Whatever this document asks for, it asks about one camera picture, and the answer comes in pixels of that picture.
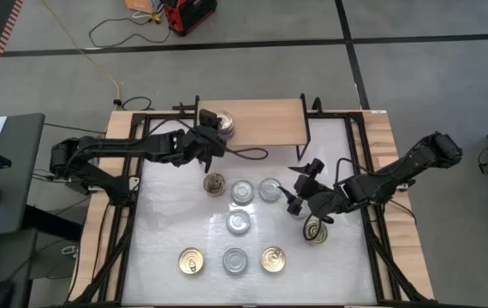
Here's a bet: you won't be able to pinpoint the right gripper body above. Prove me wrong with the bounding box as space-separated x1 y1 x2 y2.
297 173 343 219

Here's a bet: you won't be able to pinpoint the gold-lid Wild Planet can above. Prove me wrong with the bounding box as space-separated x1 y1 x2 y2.
177 247 205 275
216 110 237 141
303 218 330 246
203 172 228 198
259 246 288 274

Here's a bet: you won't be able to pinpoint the red black equipment box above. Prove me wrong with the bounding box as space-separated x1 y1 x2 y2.
161 0 218 37

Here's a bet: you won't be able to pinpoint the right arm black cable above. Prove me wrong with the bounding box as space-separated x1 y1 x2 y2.
302 213 335 241

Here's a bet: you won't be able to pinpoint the black metal table frame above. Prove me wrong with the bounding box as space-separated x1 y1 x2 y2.
62 96 437 308

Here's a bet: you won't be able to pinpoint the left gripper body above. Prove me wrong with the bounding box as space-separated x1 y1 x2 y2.
179 127 227 163

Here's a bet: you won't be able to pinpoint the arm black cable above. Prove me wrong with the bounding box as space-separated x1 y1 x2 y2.
225 146 270 163
302 213 335 241

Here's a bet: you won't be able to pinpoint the coiled black plug cable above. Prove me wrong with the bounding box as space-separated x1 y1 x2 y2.
113 96 154 112

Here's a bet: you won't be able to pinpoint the long black floor cable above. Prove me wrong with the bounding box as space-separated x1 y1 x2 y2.
88 15 172 49

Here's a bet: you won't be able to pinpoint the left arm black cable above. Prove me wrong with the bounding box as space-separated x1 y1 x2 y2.
225 146 270 163

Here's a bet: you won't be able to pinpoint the yellow floor cable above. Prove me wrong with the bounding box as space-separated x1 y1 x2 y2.
40 0 122 100

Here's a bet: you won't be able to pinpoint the silver Bumble Bee tuna can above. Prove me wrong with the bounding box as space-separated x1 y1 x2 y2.
230 179 256 205
222 247 249 275
289 197 314 221
225 208 253 236
258 176 283 203

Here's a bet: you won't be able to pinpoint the wooden shelf black metal legs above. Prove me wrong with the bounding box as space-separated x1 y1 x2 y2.
191 92 312 163

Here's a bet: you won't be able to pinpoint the orange box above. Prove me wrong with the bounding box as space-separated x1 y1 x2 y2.
124 0 162 15

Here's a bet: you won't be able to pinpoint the grey desk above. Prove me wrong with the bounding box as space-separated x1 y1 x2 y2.
0 112 46 239

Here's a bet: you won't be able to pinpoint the black desk base bar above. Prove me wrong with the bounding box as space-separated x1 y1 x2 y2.
20 204 85 243

